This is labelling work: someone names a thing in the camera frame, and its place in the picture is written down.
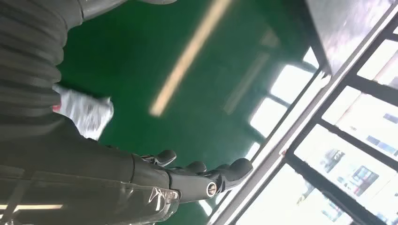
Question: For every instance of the grey metal box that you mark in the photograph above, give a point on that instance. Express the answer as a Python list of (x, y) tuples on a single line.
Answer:
[(342, 28)]

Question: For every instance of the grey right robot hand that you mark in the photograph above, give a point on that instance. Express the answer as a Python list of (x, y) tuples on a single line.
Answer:
[(77, 174)]

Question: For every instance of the black window frame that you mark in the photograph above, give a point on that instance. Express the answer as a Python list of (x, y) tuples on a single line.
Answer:
[(357, 143)]

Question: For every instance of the aluminium conveyor frame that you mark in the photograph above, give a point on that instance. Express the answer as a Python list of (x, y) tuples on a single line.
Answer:
[(307, 116)]

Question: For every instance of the green conveyor belt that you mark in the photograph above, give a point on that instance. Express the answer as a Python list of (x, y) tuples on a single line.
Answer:
[(140, 62)]

